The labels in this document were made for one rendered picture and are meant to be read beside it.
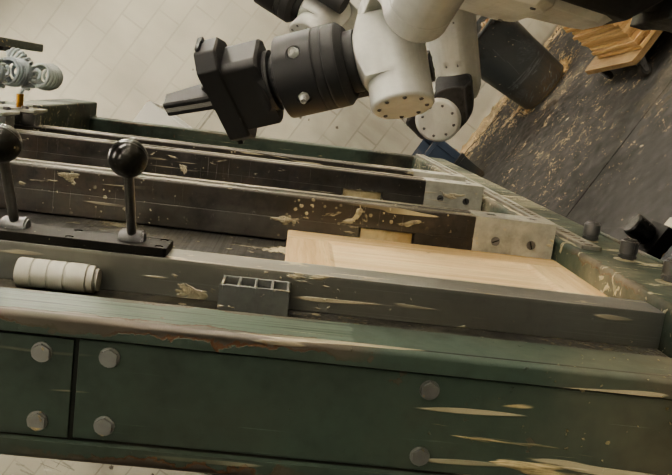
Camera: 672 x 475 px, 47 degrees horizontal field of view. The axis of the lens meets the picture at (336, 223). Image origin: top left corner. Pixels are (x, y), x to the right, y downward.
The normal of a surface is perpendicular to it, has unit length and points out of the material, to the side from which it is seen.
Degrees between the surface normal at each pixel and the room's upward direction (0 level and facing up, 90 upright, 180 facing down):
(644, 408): 90
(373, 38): 62
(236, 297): 89
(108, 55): 90
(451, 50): 90
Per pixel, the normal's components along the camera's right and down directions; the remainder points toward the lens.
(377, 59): -0.27, -0.22
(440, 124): -0.17, 0.42
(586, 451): 0.04, 0.17
